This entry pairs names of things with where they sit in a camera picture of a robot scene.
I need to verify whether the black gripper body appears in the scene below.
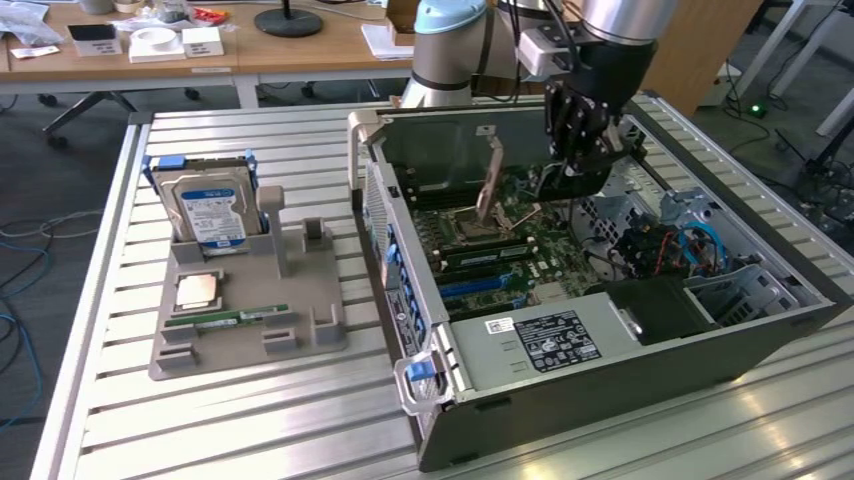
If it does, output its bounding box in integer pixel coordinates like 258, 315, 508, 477
566, 37, 659, 119

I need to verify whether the graphics card with metal bracket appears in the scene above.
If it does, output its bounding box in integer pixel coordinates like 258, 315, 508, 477
474, 135, 614, 225

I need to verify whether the wooden cabinet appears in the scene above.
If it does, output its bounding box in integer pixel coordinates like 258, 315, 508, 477
551, 0, 766, 117

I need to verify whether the perforated metal drive cage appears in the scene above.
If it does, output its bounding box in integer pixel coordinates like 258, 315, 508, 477
570, 149, 675, 241

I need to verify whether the black RAM slots bank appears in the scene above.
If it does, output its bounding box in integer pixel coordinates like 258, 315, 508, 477
399, 177, 499, 211
426, 233, 539, 275

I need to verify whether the green motherboard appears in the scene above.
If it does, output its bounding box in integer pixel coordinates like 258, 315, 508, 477
392, 164, 615, 321

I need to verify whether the green RAM stick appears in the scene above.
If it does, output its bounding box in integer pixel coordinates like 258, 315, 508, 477
166, 303, 295, 329
440, 242, 539, 270

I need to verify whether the stack of papers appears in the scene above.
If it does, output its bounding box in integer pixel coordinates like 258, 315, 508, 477
359, 22, 416, 62

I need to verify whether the PCIe expansion slot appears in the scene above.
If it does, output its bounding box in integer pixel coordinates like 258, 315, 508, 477
440, 285, 516, 305
436, 275, 510, 296

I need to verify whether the metal disk bay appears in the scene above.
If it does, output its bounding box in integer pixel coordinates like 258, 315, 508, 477
681, 263, 802, 326

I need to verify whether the grey power supply unit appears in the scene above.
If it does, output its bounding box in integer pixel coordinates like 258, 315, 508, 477
447, 292, 646, 392

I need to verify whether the black round lamp base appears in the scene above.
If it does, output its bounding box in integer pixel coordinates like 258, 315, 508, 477
252, 0, 327, 39

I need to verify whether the dark grey PC case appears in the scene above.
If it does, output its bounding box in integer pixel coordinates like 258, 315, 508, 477
346, 97, 841, 474

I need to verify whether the hard disk with blue carrier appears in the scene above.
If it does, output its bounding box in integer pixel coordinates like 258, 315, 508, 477
141, 148, 263, 260

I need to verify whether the white cube box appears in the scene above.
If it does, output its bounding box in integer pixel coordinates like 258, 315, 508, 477
180, 27, 226, 59

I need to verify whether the red packet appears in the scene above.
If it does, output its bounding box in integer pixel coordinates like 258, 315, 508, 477
191, 5, 234, 27

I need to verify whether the grey parts rack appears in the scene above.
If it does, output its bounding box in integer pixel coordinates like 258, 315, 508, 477
147, 184, 355, 382

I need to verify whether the flat white box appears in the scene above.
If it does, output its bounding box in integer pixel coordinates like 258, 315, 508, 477
127, 35, 188, 65

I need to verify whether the white tape roll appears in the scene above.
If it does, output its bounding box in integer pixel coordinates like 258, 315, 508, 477
129, 27, 176, 51

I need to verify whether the office chair base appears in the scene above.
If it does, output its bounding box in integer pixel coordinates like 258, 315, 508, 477
40, 85, 203, 150

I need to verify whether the black and white box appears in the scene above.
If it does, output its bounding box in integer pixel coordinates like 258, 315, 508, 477
65, 23, 125, 57

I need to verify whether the clear plastic bag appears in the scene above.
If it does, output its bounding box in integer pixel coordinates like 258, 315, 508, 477
0, 1, 68, 47

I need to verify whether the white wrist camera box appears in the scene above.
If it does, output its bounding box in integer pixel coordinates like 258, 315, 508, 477
518, 27, 577, 77

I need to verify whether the black camera cable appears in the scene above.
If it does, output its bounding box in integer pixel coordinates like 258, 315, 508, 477
496, 0, 583, 101

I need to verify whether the black wire bundle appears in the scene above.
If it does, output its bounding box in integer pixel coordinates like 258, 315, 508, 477
583, 222, 679, 281

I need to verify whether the red wire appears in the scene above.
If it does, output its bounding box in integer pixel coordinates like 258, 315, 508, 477
650, 230, 677, 275

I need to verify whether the blue data wire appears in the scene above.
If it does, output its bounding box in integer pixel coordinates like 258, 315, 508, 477
673, 221, 734, 275

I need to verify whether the white table frame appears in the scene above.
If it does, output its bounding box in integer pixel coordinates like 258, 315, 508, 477
726, 0, 854, 137

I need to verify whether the beige case handle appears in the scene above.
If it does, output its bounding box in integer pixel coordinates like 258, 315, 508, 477
347, 110, 390, 194

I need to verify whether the grey handle with blue tab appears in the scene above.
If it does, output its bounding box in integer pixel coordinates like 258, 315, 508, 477
392, 344, 450, 416

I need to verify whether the grey floor cable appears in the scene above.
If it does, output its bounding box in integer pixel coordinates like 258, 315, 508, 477
0, 208, 101, 241

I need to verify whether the blue floor cable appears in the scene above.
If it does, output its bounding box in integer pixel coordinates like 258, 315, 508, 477
0, 239, 53, 429

